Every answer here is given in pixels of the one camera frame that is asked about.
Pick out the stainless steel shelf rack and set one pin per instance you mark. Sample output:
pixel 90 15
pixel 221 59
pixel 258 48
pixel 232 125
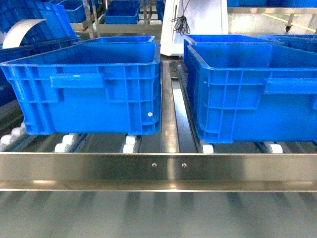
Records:
pixel 172 160

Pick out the large blue crate left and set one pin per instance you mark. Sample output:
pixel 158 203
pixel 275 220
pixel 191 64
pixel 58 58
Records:
pixel 89 88

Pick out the large blue crate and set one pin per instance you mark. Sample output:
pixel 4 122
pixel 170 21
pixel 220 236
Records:
pixel 252 92
pixel 89 88

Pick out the large blue crate right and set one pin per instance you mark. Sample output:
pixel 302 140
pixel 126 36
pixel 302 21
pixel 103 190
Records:
pixel 252 92

